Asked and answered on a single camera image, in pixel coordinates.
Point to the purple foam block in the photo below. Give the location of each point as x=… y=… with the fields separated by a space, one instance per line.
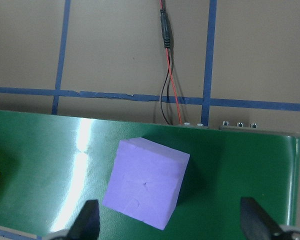
x=145 y=182

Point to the green belt conveyor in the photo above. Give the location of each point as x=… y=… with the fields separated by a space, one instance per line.
x=240 y=162

